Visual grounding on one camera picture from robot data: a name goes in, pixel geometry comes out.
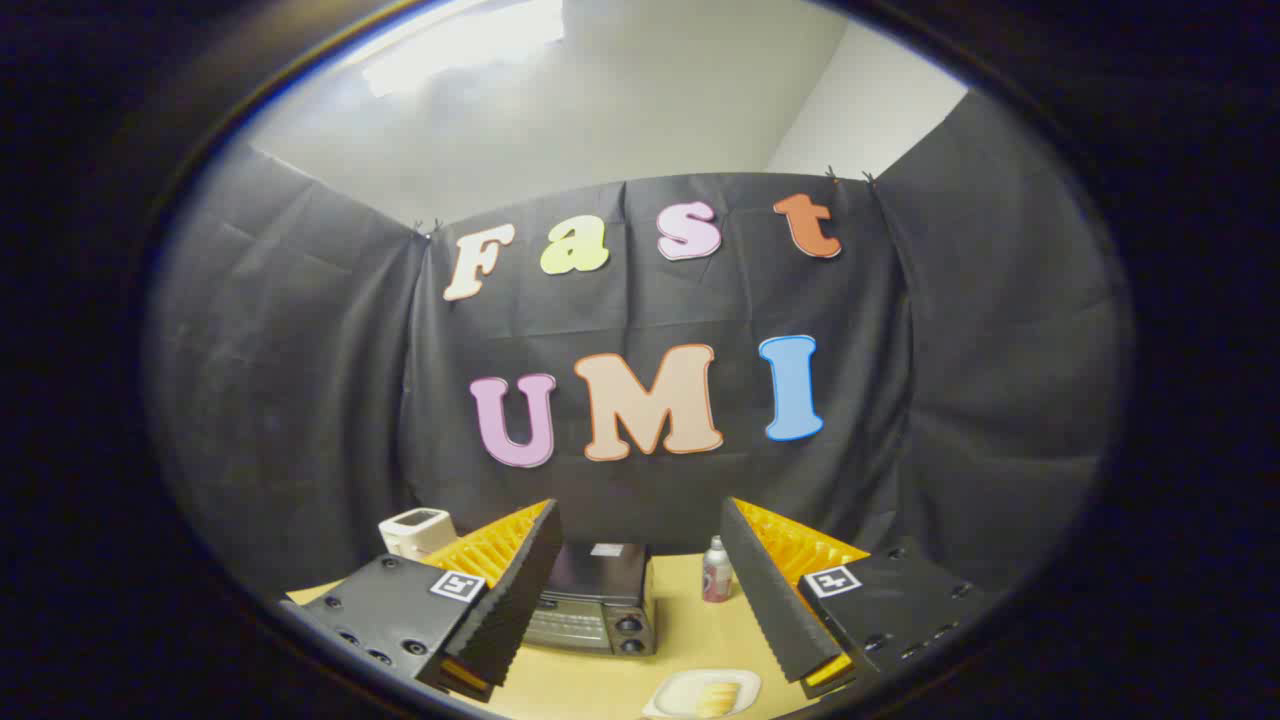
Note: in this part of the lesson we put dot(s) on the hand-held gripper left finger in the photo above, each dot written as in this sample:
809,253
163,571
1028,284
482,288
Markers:
520,590

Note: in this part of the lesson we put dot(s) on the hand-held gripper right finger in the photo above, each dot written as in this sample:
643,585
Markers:
765,590

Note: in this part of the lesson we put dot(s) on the black toaster oven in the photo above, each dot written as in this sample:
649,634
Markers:
600,580

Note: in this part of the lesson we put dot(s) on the ridged yellow bread roll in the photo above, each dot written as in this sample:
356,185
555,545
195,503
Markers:
716,698

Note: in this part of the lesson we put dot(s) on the white bread toaster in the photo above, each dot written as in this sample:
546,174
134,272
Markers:
412,532

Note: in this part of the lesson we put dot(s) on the small white spray bottle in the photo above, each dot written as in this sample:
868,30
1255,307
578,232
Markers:
716,578

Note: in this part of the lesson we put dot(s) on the white square plate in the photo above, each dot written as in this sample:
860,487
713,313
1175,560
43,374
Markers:
675,695

